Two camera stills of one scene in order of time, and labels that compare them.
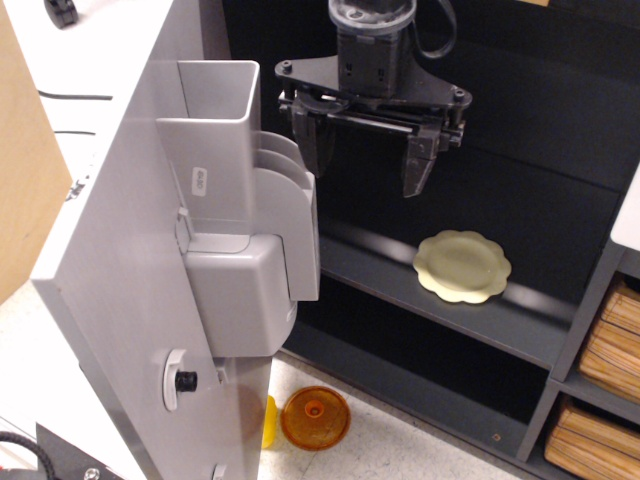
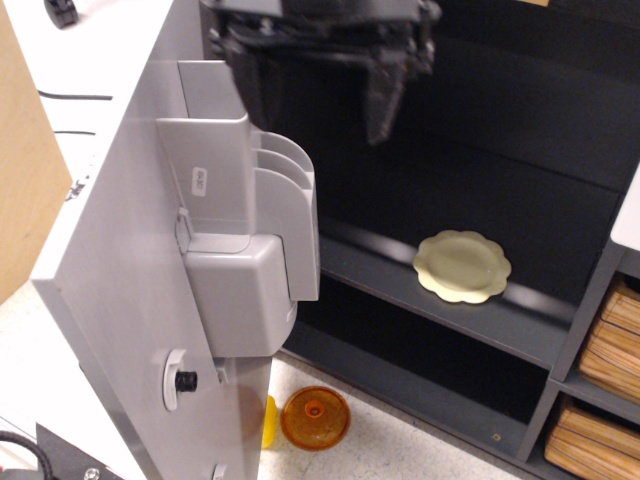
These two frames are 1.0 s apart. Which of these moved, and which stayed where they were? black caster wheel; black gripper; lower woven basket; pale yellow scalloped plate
Moved: black gripper
Stayed: pale yellow scalloped plate; lower woven basket; black caster wheel
